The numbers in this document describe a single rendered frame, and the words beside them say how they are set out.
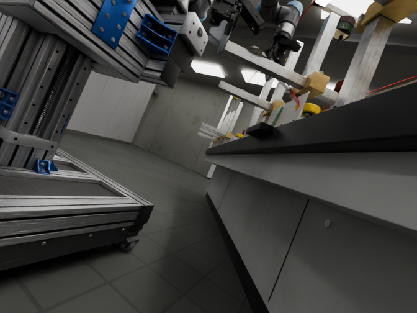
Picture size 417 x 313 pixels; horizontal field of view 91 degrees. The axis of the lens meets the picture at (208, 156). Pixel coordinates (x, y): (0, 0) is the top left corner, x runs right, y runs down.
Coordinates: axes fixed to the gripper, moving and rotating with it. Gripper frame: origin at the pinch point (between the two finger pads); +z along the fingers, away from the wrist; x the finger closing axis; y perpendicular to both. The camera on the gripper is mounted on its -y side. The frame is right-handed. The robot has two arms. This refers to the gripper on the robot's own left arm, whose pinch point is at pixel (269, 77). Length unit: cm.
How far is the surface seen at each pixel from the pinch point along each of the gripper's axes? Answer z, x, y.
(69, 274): 94, 42, -1
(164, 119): -63, -124, 863
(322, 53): -4.1, -0.7, -23.3
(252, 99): 11.6, 3.1, 0.7
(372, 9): -0.7, 10.0, -43.6
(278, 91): 2.0, -7.8, 0.7
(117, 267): 94, 27, 6
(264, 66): 10.2, 16.5, -21.0
